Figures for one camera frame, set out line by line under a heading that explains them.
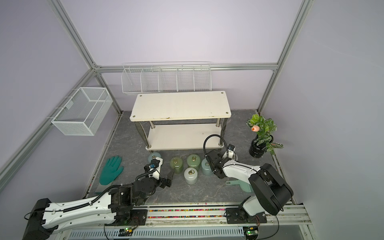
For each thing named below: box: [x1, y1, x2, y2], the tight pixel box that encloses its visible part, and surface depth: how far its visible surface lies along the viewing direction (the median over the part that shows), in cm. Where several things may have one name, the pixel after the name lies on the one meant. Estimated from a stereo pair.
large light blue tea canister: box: [201, 158, 213, 176], surface depth 84 cm
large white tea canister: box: [184, 167, 198, 185], surface depth 82 cm
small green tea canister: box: [170, 156, 184, 174], surface depth 86 cm
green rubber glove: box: [99, 155, 124, 185], surface depth 91 cm
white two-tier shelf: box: [129, 91, 232, 151], surface depth 80 cm
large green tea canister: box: [187, 154, 201, 169], surface depth 86 cm
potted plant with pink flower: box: [246, 113, 284, 158], surface depth 79 cm
